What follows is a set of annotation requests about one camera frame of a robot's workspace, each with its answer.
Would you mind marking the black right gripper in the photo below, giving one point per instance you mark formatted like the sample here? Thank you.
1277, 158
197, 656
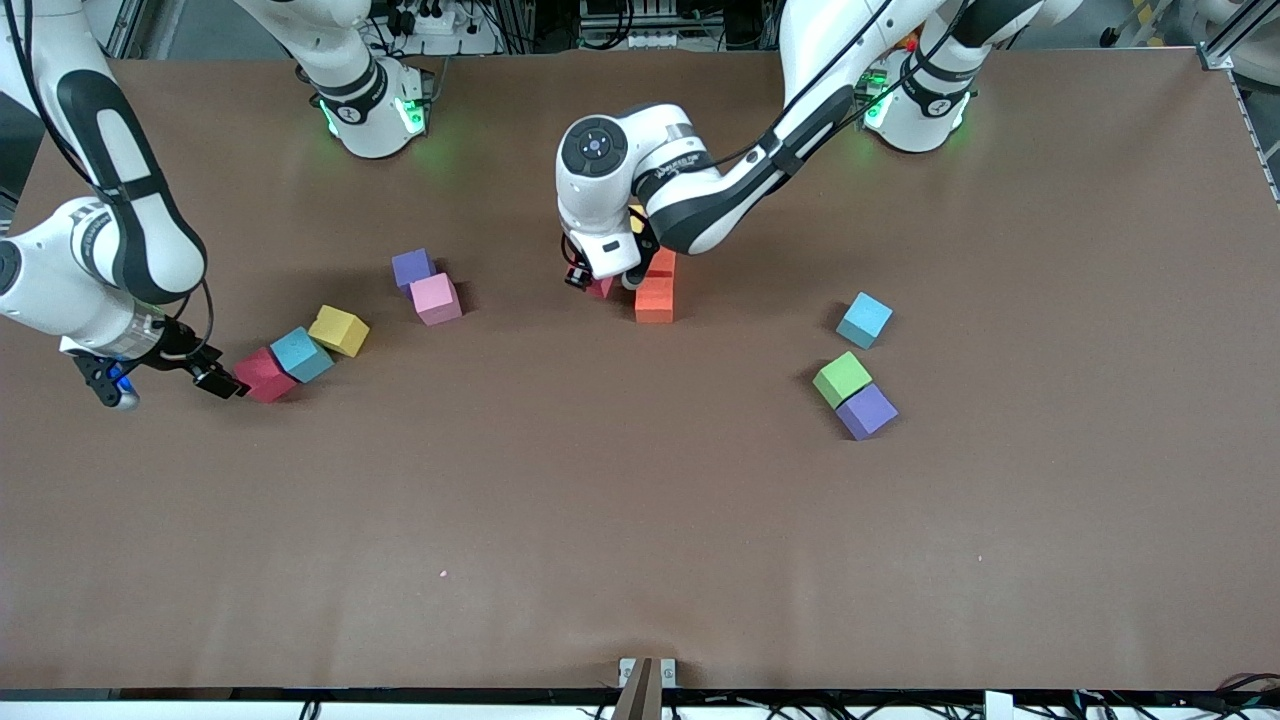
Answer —
178, 352

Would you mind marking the red foam cube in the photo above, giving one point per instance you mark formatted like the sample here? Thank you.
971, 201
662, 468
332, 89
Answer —
601, 289
268, 375

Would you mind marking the orange foam cube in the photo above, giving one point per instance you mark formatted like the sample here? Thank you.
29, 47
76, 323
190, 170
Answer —
655, 302
665, 265

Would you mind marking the white Franka right arm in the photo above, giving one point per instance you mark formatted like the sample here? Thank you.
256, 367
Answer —
60, 290

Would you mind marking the pink foam cube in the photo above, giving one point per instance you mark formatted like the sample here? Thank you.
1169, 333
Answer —
436, 298

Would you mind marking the cyan foam cube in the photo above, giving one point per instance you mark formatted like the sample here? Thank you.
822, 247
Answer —
300, 354
865, 319

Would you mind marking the silver mount bracket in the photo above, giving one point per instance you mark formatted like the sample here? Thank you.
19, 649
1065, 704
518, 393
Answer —
646, 685

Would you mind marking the purple foam cube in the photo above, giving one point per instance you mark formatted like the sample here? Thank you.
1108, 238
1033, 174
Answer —
413, 267
866, 410

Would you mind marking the green foam cube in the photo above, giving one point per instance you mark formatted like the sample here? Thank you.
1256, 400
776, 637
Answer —
843, 378

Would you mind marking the white Franka left arm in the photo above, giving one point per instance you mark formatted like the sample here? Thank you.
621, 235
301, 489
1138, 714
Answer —
600, 200

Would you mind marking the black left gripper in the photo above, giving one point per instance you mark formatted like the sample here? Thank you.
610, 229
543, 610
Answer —
642, 262

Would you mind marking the white power strip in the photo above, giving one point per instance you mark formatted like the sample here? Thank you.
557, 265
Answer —
650, 40
430, 20

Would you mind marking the yellow foam cube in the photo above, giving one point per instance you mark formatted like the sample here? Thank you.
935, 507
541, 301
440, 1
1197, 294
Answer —
338, 331
637, 215

